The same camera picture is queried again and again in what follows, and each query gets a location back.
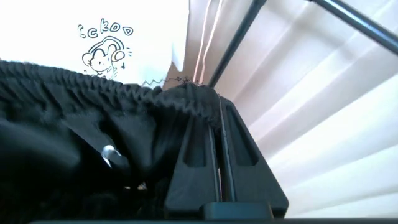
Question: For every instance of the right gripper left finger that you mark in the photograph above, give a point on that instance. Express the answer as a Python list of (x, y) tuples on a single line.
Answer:
[(192, 186)]

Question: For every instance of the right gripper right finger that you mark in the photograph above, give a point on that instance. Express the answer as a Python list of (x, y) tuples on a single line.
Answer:
[(258, 193)]

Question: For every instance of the black garment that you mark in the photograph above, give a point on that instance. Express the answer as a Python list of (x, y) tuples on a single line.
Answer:
[(77, 124)]

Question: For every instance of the white printed T-shirt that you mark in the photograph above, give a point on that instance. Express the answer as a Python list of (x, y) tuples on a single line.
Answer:
[(46, 31)]

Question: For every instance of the black clothes rack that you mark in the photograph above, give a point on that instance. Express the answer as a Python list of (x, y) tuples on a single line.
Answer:
[(236, 40)]

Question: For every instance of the beige curtain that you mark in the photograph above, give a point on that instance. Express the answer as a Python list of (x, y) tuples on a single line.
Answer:
[(311, 93)]

